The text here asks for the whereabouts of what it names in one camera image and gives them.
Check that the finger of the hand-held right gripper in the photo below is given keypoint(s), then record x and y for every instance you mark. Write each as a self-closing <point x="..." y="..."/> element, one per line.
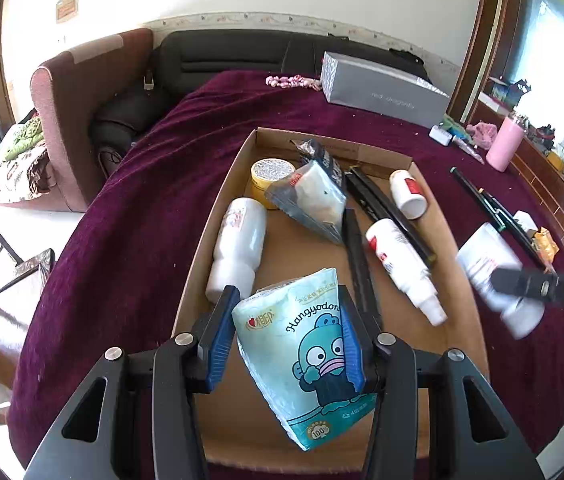
<point x="537" y="285"/>

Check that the pink cloth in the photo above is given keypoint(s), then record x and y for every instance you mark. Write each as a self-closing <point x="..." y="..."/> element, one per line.
<point x="482" y="134"/>

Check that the yellow jar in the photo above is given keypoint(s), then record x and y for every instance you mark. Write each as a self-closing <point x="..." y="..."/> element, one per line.
<point x="269" y="172"/>

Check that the teal cartoon tissue packet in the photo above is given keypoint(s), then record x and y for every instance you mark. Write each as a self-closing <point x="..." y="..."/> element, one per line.
<point x="292" y="360"/>

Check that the pink armchair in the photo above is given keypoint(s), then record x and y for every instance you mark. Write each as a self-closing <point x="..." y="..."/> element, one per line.
<point x="82" y="110"/>

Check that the yellow packet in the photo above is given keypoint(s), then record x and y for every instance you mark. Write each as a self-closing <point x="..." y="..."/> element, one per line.
<point x="546" y="244"/>

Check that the black tongs on cloth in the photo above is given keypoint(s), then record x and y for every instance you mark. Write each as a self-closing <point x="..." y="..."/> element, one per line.
<point x="492" y="207"/>

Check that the small wall sign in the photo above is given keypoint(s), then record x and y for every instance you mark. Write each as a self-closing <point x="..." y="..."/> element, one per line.
<point x="67" y="6"/>

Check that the dark wooden chair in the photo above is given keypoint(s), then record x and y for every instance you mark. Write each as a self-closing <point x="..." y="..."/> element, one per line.
<point x="7" y="280"/>

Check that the green garment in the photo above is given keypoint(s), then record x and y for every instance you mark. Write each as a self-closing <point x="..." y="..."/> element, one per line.
<point x="24" y="137"/>

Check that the clear bag black print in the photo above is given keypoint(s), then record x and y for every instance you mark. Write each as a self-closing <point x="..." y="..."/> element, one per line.
<point x="312" y="195"/>

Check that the white spray bottle red label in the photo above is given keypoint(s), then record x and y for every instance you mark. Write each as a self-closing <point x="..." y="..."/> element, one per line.
<point x="402" y="265"/>

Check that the teal box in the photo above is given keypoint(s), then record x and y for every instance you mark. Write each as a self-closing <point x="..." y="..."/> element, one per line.
<point x="509" y="92"/>

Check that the green cloth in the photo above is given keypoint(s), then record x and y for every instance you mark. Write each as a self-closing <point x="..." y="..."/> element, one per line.
<point x="454" y="122"/>

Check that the bed with printed blanket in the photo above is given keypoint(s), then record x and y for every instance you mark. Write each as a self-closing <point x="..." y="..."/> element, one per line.
<point x="7" y="175"/>

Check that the large plain white bottle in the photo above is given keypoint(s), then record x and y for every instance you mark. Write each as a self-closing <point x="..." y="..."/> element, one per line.
<point x="239" y="240"/>

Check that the small white box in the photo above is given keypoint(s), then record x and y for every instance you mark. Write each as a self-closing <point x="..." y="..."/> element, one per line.
<point x="524" y="221"/>

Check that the black sofa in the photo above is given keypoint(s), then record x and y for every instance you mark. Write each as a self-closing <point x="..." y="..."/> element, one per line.
<point x="222" y="55"/>

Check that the pink bottle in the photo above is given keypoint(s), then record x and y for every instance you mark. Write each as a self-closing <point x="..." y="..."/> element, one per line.
<point x="504" y="142"/>

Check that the wooden window frame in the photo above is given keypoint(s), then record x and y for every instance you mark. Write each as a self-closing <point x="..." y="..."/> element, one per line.
<point x="482" y="35"/>

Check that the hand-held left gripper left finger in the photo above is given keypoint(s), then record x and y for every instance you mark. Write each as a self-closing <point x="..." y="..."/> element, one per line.
<point x="219" y="340"/>

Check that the white charger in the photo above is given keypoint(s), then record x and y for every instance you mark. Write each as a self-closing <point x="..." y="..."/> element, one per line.
<point x="440" y="135"/>

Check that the maroon velvet tablecloth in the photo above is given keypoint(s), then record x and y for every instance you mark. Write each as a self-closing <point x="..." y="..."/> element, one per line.
<point x="137" y="220"/>

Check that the large white bottle red print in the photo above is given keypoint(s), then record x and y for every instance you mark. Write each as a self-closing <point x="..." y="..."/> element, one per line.
<point x="487" y="260"/>

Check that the black stick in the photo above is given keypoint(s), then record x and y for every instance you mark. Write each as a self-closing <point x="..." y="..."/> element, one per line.
<point x="359" y="195"/>
<point x="392" y="215"/>
<point x="359" y="265"/>

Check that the wooden cabinet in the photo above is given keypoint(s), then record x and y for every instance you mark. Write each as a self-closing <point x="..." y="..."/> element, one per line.
<point x="552" y="195"/>

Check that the small white bottle red label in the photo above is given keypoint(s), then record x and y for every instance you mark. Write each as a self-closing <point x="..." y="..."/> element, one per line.
<point x="407" y="192"/>

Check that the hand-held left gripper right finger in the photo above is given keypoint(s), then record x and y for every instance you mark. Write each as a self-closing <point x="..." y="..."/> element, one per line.
<point x="351" y="345"/>

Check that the grey cardboard box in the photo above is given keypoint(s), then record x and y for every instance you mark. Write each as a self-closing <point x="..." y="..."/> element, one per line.
<point x="382" y="90"/>

